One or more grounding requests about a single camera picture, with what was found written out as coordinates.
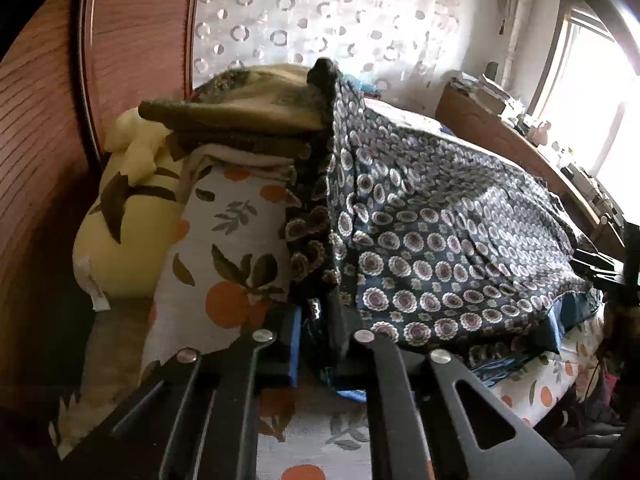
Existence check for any navy circle-patterned garment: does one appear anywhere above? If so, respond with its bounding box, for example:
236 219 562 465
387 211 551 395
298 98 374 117
283 58 602 380

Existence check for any person's right hand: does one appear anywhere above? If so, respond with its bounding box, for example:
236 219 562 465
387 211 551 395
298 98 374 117
602 292 639 375

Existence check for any white orange-print blanket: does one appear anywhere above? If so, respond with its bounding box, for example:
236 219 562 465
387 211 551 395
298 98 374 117
46 144 609 480

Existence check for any pink figurine on sill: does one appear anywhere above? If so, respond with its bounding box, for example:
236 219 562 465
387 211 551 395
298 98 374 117
527 120 551 146

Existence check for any yellow pillow brown print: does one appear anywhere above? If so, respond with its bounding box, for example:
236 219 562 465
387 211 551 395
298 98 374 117
73 107 184 312

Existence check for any stack of papers books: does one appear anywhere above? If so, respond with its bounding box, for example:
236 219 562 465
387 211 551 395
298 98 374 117
448 72 525 117

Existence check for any olive brown folded towel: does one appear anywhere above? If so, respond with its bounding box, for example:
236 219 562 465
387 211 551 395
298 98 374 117
138 61 331 159

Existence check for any white circle-patterned curtain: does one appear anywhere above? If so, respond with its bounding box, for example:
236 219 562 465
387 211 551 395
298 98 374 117
192 0 499 116

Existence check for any blue tissue box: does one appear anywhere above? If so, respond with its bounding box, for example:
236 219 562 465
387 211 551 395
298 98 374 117
344 74 381 99

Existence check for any wooden slatted wardrobe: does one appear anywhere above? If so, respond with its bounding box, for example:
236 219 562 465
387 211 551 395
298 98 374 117
1 0 193 408

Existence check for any bright window with frame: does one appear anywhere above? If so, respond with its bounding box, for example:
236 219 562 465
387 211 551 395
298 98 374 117
534 0 639 217

